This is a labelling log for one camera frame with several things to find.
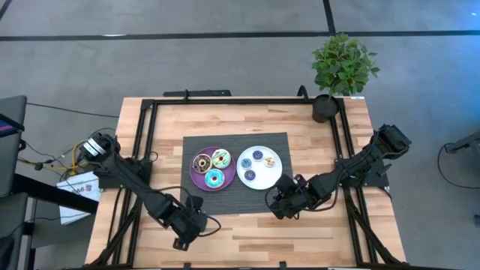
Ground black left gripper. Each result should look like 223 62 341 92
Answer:
159 195 209 251

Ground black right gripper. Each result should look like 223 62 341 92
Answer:
269 174 320 221

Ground large blue frosted donut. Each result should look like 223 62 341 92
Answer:
204 168 226 190

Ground large chocolate sprinkle donut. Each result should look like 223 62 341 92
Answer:
192 154 214 175

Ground large mint green donut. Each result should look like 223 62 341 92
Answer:
211 148 232 170

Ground white round plate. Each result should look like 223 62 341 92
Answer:
236 145 284 191

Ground purple round plate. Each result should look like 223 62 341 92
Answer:
189 145 237 193

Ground dark grey woven placemat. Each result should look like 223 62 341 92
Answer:
179 132 294 216

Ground white paper sheets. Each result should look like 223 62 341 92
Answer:
55 170 102 226

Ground black power strip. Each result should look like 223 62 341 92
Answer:
163 88 233 98

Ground green plant in black pot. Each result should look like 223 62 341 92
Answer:
310 32 382 124

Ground grey metal stand foot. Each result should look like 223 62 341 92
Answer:
444 129 480 155

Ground grey chair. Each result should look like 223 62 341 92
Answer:
0 95 29 198

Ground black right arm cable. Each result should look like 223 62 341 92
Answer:
264 185 341 213

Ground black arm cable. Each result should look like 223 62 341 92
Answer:
264 185 341 213
149 185 222 238

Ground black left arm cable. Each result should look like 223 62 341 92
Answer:
149 185 222 238

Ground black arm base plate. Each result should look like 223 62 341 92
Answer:
335 159 390 188
93 159 153 190

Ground black aluminium table frame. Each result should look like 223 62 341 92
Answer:
84 96 408 270

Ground yellow cable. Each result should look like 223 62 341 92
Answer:
70 140 95 172

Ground black floor cable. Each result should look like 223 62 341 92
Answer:
25 102 120 119
436 142 480 191

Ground black cable bundle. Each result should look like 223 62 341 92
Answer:
18 129 102 181

